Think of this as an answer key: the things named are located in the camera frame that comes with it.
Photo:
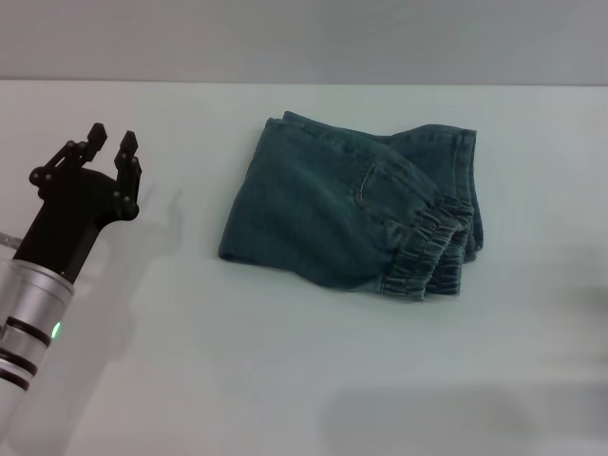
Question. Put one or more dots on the blue denim shorts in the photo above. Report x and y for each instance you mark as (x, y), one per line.
(342, 209)

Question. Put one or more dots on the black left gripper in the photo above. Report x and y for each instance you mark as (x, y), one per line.
(71, 218)

